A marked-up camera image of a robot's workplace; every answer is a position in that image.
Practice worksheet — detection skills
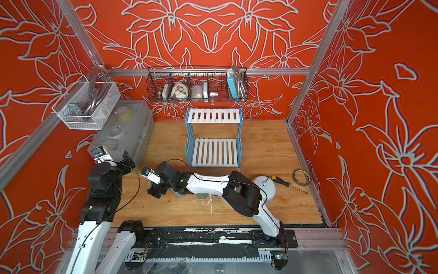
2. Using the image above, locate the white ceramic jar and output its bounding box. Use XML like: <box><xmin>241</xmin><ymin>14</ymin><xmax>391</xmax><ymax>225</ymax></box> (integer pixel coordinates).
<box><xmin>253</xmin><ymin>176</ymin><xmax>277</xmax><ymax>204</ymax></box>

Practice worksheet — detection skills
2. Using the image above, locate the yellow-green small canister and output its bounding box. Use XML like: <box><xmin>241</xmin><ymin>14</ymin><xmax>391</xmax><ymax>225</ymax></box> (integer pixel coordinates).
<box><xmin>146</xmin><ymin>180</ymin><xmax>154</xmax><ymax>190</ymax></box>

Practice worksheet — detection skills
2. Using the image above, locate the grey-blue small canister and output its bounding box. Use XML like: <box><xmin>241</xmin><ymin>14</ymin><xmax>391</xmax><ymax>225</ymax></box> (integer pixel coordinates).
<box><xmin>172</xmin><ymin>191</ymin><xmax>187</xmax><ymax>199</ymax></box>

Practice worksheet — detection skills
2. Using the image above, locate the green small canister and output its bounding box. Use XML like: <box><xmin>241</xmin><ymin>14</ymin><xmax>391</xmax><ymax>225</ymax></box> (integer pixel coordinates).
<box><xmin>196</xmin><ymin>193</ymin><xmax>211</xmax><ymax>200</ymax></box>

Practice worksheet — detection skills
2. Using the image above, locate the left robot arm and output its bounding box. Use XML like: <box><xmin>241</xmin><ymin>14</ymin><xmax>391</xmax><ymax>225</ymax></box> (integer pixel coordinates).
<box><xmin>66</xmin><ymin>154</ymin><xmax>146</xmax><ymax>274</ymax></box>

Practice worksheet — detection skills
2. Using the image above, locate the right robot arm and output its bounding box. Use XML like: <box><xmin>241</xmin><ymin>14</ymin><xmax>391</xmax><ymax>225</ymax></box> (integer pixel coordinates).
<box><xmin>141</xmin><ymin>162</ymin><xmax>286</xmax><ymax>244</ymax></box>

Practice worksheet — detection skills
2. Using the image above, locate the blue white slatted shelf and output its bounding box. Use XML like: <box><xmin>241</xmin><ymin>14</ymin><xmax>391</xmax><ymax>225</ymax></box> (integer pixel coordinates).
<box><xmin>185</xmin><ymin>107</ymin><xmax>243</xmax><ymax>168</ymax></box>

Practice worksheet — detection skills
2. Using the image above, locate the clear plastic storage box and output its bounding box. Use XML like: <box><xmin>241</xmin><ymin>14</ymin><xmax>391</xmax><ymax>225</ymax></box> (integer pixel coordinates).
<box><xmin>88</xmin><ymin>100</ymin><xmax>155</xmax><ymax>169</ymax></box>

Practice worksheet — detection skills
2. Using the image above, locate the beige felt cloth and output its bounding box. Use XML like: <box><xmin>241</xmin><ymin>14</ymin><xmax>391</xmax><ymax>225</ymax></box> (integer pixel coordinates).
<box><xmin>171</xmin><ymin>82</ymin><xmax>189</xmax><ymax>99</ymax></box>

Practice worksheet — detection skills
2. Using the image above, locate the plastic wrapped white item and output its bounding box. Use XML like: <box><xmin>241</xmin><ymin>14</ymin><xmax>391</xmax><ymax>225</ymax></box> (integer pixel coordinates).
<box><xmin>191</xmin><ymin>84</ymin><xmax>203</xmax><ymax>102</ymax></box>

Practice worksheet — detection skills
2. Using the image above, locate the white box in basket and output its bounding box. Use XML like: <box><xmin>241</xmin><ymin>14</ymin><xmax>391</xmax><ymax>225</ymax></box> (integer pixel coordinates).
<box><xmin>203</xmin><ymin>82</ymin><xmax>209</xmax><ymax>102</ymax></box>

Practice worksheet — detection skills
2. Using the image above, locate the black yellow screwdriver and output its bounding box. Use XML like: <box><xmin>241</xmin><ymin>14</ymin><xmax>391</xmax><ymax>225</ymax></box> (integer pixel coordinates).
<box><xmin>270</xmin><ymin>176</ymin><xmax>308</xmax><ymax>194</ymax></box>

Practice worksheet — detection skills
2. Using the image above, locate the brown tape roll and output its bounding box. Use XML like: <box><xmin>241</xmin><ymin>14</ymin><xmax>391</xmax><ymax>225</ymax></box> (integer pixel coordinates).
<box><xmin>292</xmin><ymin>169</ymin><xmax>311</xmax><ymax>187</ymax></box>

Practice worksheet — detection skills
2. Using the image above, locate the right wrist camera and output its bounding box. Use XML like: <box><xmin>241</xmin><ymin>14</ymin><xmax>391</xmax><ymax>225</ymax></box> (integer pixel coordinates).
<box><xmin>140</xmin><ymin>167</ymin><xmax>161</xmax><ymax>184</ymax></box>

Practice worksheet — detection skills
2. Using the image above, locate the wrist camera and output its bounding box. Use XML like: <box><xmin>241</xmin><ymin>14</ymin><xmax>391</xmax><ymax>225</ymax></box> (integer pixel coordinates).
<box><xmin>140</xmin><ymin>167</ymin><xmax>161</xmax><ymax>184</ymax></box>
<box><xmin>91</xmin><ymin>146</ymin><xmax>117</xmax><ymax>166</ymax></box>

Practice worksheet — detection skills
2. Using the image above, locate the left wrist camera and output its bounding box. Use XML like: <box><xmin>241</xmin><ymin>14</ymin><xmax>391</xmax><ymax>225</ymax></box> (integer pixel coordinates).
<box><xmin>91</xmin><ymin>146</ymin><xmax>117</xmax><ymax>166</ymax></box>

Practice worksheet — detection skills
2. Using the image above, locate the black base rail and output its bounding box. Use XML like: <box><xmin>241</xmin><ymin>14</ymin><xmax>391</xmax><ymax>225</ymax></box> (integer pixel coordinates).
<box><xmin>144</xmin><ymin>226</ymin><xmax>298</xmax><ymax>249</ymax></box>

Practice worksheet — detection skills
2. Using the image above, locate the clear wall bin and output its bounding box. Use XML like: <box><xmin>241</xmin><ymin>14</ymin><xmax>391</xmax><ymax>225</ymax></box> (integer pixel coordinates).
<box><xmin>52</xmin><ymin>77</ymin><xmax>120</xmax><ymax>131</ymax></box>

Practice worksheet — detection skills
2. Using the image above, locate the black wire wall basket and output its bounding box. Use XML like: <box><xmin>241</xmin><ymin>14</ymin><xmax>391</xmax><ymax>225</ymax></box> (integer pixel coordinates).
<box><xmin>147</xmin><ymin>66</ymin><xmax>249</xmax><ymax>103</ymax></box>

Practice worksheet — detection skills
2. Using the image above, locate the metal shower hose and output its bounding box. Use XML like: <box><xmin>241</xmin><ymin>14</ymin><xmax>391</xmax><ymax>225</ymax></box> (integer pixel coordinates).
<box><xmin>237</xmin><ymin>67</ymin><xmax>249</xmax><ymax>100</ymax></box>

